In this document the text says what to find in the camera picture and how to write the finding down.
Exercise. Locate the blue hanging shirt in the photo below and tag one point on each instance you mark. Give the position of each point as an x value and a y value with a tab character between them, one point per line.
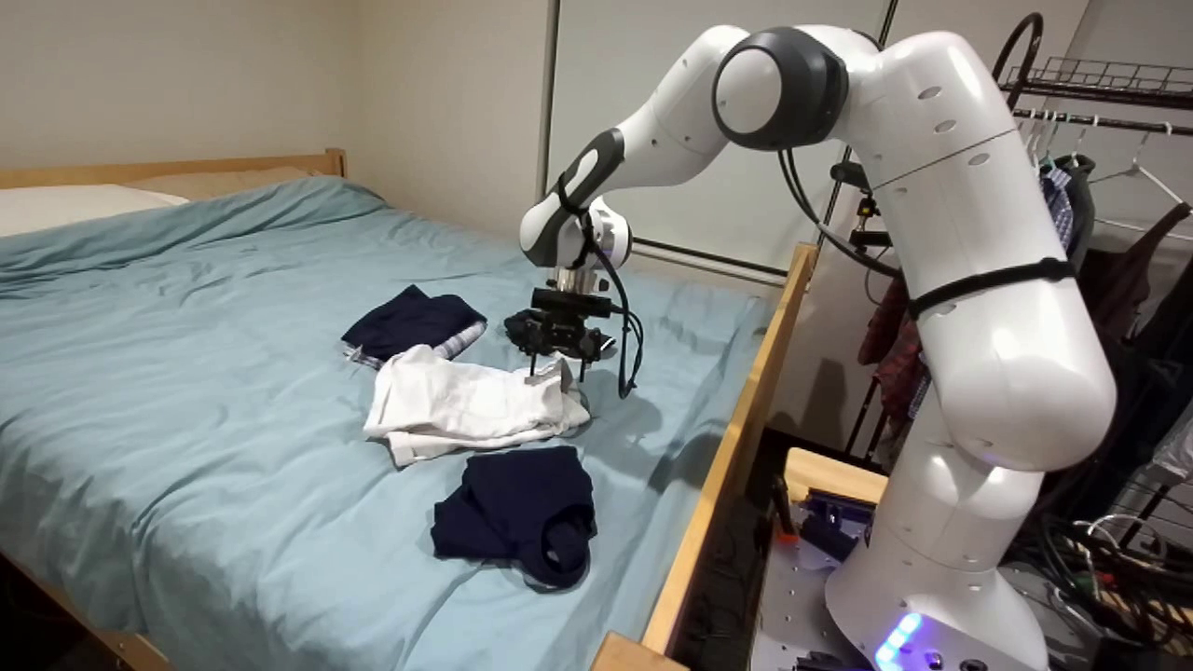
1062	209

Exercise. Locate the white pillow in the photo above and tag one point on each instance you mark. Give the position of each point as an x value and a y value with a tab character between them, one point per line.
62	205

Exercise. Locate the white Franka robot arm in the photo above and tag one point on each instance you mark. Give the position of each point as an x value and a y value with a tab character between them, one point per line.
969	309

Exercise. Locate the black camera on stand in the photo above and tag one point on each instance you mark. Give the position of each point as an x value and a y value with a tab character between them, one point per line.
868	205

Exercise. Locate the large navy garment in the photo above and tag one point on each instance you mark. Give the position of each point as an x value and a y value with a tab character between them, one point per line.
517	508

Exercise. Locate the white cloth garment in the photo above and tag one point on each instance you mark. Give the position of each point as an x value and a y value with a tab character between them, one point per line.
472	403

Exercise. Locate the light wooden box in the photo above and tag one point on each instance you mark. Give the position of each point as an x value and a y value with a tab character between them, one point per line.
829	473

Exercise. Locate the white framed wall panel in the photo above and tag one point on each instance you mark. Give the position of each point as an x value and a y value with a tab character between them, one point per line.
619	62

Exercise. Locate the navy garment with white trim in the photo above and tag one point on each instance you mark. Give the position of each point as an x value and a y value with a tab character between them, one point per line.
412	323

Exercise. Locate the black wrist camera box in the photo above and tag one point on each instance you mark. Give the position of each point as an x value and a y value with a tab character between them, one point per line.
570	301

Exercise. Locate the light blue bedspread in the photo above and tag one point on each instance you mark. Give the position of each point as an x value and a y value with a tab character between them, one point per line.
187	373

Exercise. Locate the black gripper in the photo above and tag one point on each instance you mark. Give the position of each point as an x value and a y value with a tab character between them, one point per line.
560	332

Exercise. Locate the wooden bed frame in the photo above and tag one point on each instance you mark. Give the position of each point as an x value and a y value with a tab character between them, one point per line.
732	461

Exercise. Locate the small black garment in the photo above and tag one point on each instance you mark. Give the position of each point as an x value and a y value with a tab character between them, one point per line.
517	327

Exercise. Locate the black metal clothes rack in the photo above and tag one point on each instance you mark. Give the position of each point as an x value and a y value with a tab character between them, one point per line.
1106	80

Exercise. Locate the dark hanging garment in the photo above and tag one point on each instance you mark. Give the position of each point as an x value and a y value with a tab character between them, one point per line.
1137	282

